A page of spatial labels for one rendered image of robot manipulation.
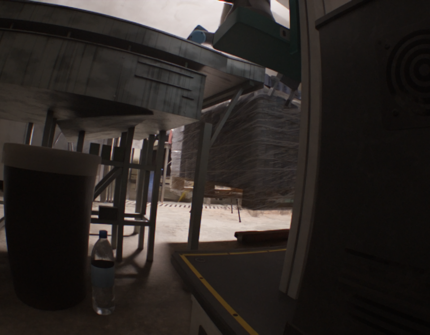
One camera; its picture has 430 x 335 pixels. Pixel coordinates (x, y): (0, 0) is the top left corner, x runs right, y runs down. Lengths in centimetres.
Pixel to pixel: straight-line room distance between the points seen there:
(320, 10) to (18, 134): 365
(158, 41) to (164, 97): 25
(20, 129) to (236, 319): 361
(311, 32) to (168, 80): 65
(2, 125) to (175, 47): 315
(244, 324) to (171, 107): 85
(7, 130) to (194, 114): 316
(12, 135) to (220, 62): 318
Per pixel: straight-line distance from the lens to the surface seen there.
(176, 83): 105
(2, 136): 383
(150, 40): 106
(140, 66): 102
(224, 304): 48
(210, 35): 121
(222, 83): 130
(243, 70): 121
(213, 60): 116
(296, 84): 130
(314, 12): 65
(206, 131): 108
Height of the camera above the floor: 56
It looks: 3 degrees up
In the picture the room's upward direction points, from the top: 7 degrees clockwise
